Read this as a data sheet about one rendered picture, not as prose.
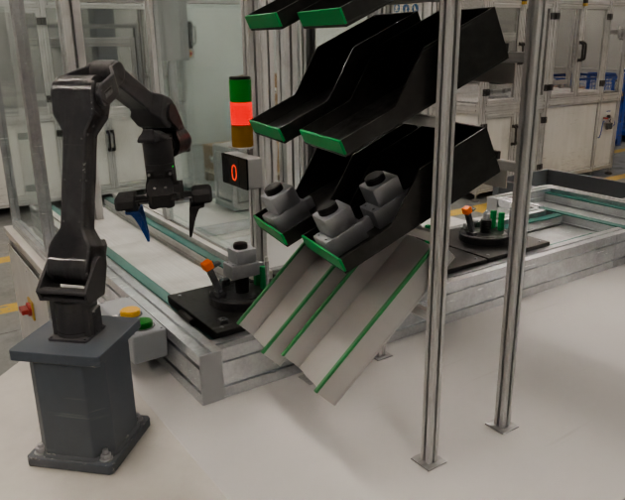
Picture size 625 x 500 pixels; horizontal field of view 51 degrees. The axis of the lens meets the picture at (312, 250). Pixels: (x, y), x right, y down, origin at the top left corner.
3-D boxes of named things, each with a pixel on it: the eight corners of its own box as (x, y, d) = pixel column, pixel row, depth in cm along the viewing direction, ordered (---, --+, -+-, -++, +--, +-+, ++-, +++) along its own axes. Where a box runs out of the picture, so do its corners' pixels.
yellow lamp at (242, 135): (238, 148, 149) (237, 126, 147) (228, 145, 152) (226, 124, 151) (257, 146, 151) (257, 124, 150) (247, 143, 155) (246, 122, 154)
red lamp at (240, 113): (237, 126, 147) (236, 103, 145) (226, 123, 151) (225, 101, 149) (257, 124, 150) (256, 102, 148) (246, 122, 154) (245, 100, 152)
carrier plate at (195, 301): (217, 342, 124) (216, 332, 123) (168, 304, 143) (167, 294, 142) (321, 312, 137) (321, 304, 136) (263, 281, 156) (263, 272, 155)
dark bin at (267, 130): (284, 144, 97) (263, 98, 94) (255, 133, 108) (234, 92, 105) (433, 57, 103) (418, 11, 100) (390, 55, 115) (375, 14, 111)
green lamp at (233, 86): (236, 102, 145) (235, 79, 144) (225, 101, 149) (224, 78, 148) (256, 101, 148) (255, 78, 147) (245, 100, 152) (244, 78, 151)
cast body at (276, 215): (280, 235, 106) (261, 198, 103) (269, 229, 109) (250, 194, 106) (320, 207, 108) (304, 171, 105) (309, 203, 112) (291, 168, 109)
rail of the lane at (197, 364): (202, 406, 120) (198, 351, 116) (69, 272, 190) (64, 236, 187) (229, 397, 123) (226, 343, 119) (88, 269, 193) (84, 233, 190)
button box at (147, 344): (134, 365, 127) (131, 335, 125) (100, 328, 143) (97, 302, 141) (169, 355, 130) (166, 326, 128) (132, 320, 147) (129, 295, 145)
